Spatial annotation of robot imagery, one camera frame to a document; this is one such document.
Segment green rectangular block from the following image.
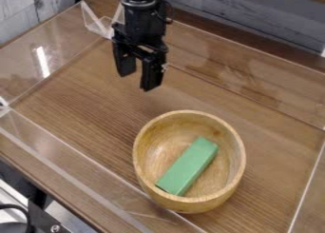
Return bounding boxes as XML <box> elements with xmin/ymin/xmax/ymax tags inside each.
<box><xmin>156</xmin><ymin>137</ymin><xmax>219</xmax><ymax>196</ymax></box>

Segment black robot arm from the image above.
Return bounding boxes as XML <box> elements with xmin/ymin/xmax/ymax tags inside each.
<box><xmin>113</xmin><ymin>0</ymin><xmax>173</xmax><ymax>91</ymax></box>

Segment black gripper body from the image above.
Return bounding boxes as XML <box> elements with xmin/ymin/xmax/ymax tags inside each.
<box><xmin>112</xmin><ymin>0</ymin><xmax>174</xmax><ymax>59</ymax></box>

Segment black cable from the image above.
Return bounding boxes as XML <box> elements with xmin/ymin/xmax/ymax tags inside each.
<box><xmin>0</xmin><ymin>204</ymin><xmax>34</xmax><ymax>233</ymax></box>

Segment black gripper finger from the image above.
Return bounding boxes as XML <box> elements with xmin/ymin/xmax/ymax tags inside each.
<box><xmin>113</xmin><ymin>43</ymin><xmax>137</xmax><ymax>77</ymax></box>
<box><xmin>140</xmin><ymin>53</ymin><xmax>166</xmax><ymax>91</ymax></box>

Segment clear acrylic corner bracket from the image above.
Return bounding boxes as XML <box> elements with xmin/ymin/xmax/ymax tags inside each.
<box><xmin>81</xmin><ymin>1</ymin><xmax>125</xmax><ymax>40</ymax></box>

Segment wooden brown bowl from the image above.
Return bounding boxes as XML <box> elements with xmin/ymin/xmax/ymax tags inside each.
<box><xmin>133</xmin><ymin>110</ymin><xmax>247</xmax><ymax>214</ymax></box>

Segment black table mount bracket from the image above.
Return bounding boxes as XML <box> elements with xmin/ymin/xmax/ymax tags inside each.
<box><xmin>29</xmin><ymin>200</ymin><xmax>73</xmax><ymax>233</ymax></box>

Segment clear acrylic enclosure walls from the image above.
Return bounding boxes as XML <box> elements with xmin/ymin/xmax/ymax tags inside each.
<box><xmin>0</xmin><ymin>0</ymin><xmax>325</xmax><ymax>233</ymax></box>

